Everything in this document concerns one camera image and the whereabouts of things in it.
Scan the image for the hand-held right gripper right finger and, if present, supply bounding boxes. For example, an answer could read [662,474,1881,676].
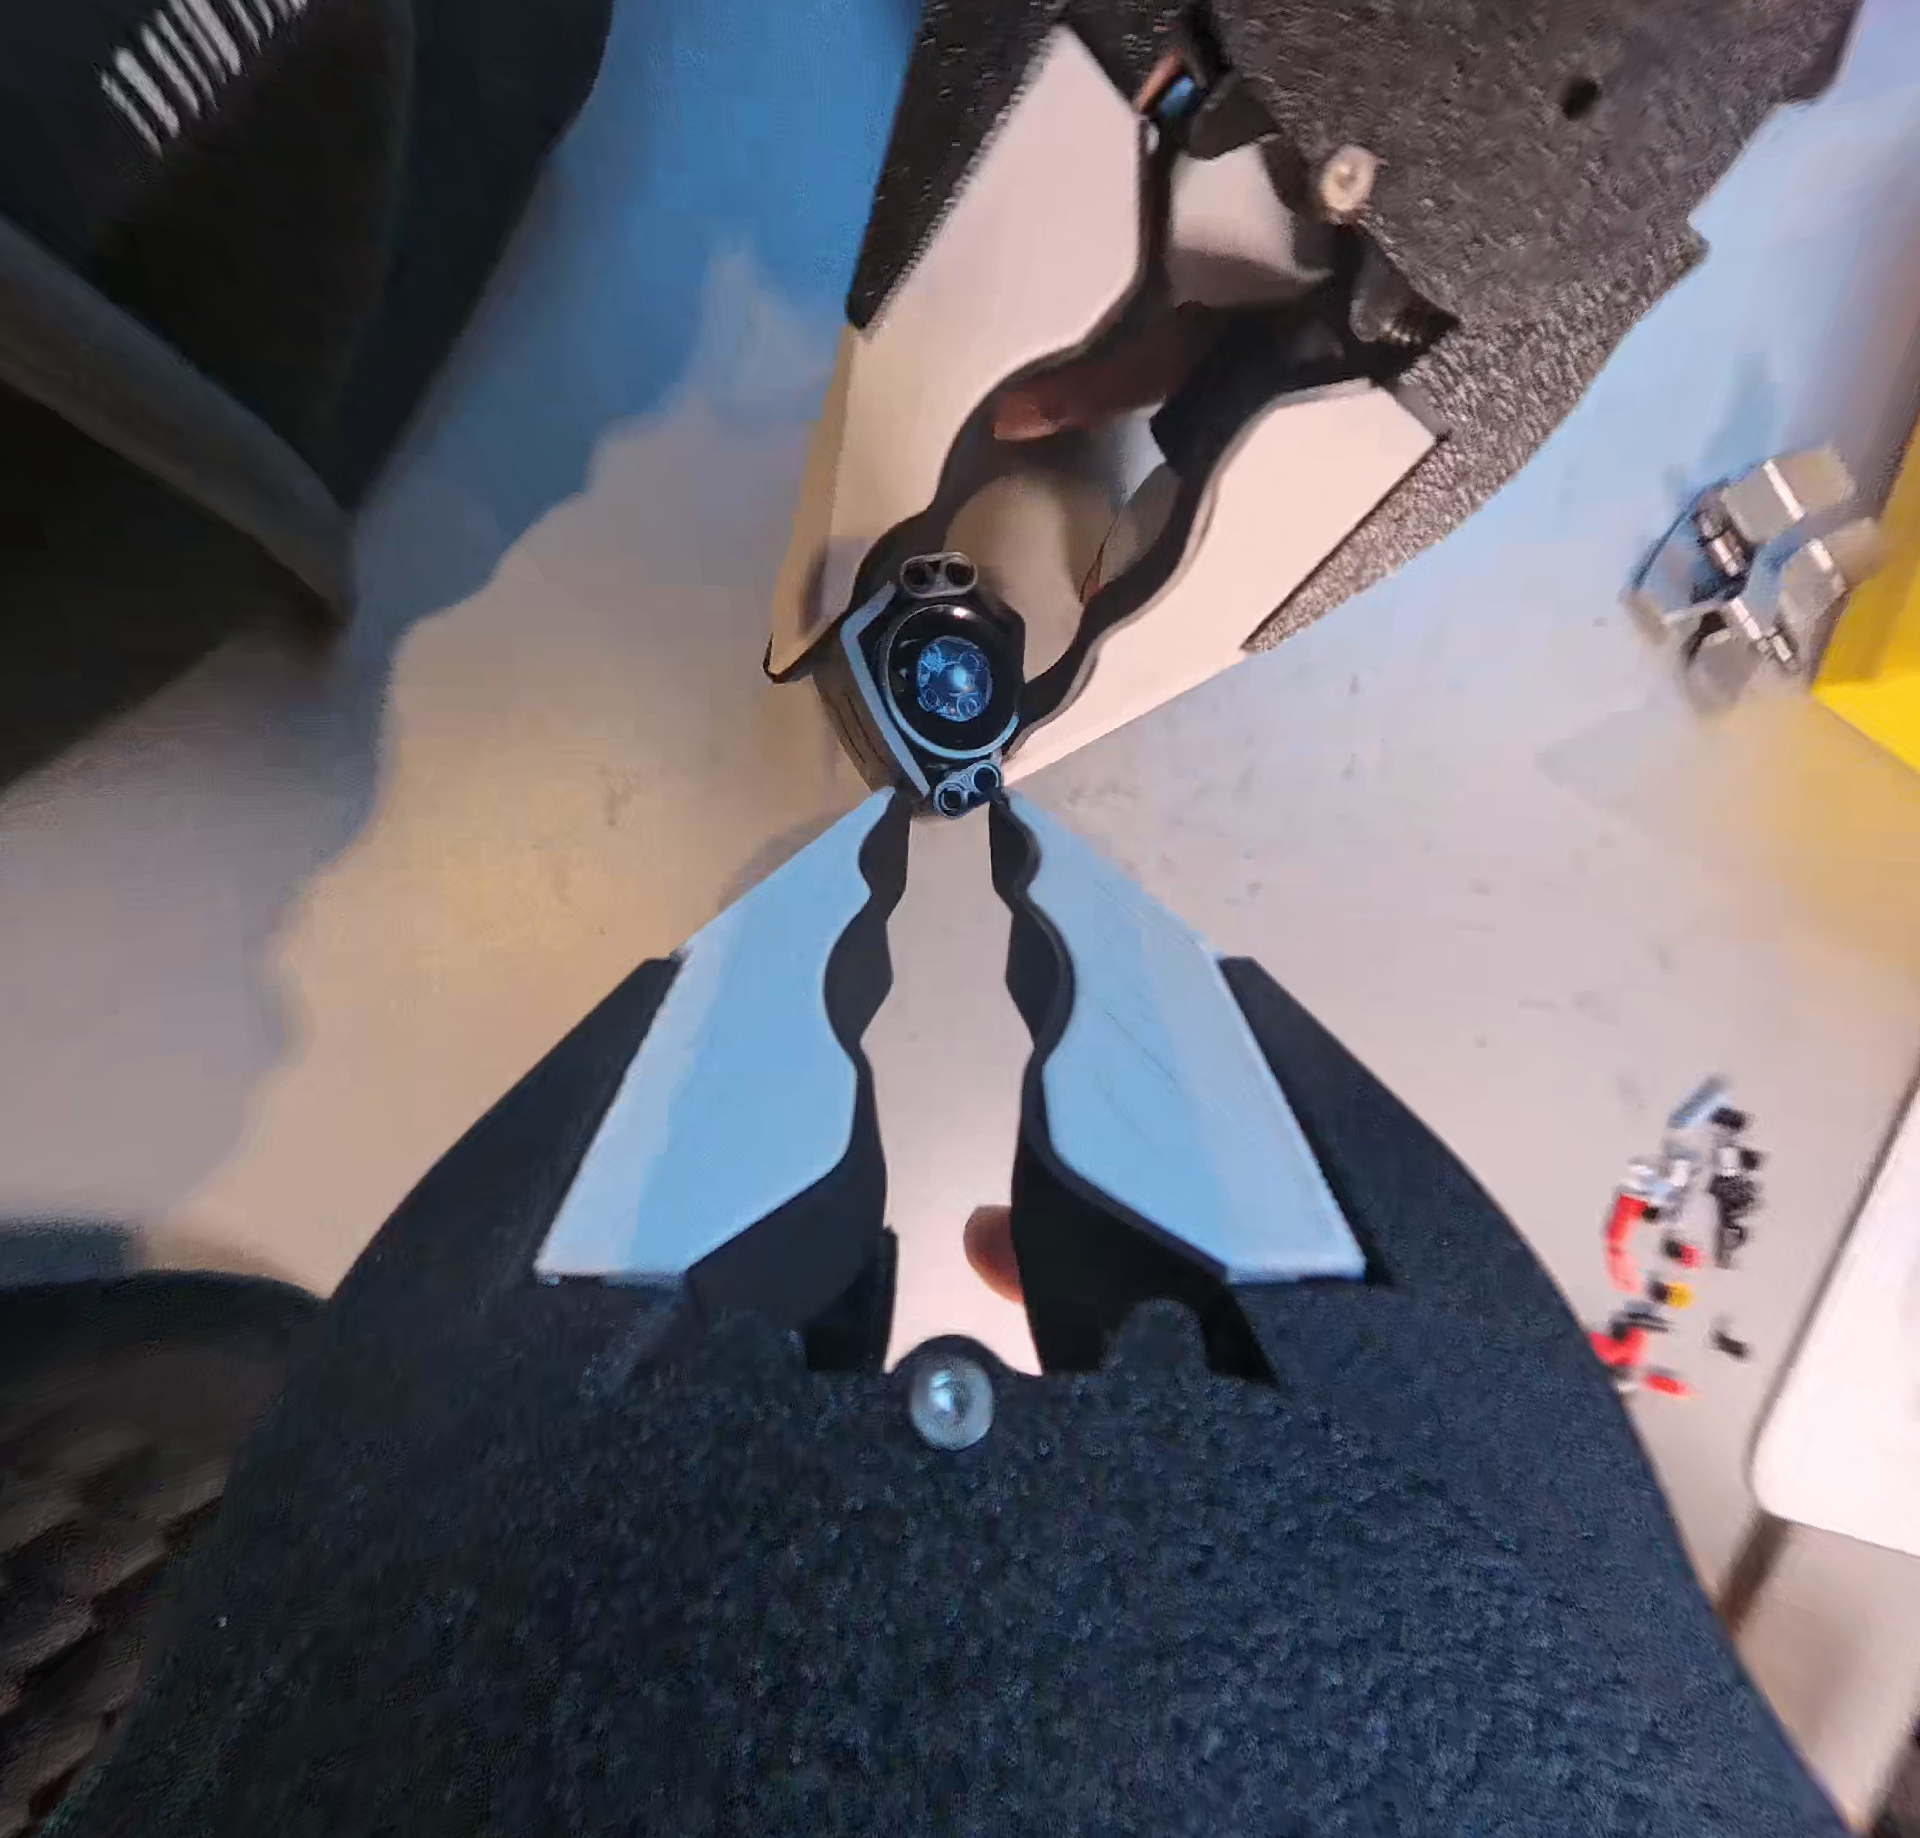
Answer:
[988,792,1369,1286]

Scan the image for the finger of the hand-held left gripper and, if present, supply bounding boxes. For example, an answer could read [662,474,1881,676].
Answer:
[765,25,1173,685]
[1019,380,1448,782]

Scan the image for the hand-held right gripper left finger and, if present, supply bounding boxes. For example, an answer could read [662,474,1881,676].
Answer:
[538,792,915,1286]

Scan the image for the grey toy joint assembly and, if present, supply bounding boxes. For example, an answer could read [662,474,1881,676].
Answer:
[809,599,1029,791]

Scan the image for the grey angled toy frame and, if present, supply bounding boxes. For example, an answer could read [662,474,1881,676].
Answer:
[837,551,1029,820]

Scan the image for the grey desk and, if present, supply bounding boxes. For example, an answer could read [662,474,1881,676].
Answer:
[0,0,1920,1838]

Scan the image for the person's left hand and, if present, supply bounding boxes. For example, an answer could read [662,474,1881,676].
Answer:
[990,299,1214,442]

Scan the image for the pile of small toy parts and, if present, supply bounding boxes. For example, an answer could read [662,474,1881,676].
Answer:
[1590,1075,1770,1401]

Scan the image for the yellow plastic bin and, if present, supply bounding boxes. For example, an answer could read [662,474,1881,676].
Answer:
[1812,429,1920,775]

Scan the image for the white book stand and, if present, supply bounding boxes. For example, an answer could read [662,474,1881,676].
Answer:
[1716,1073,1920,1631]

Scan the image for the small grey bracket assembly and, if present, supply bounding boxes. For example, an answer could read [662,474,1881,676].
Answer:
[1625,443,1883,707]

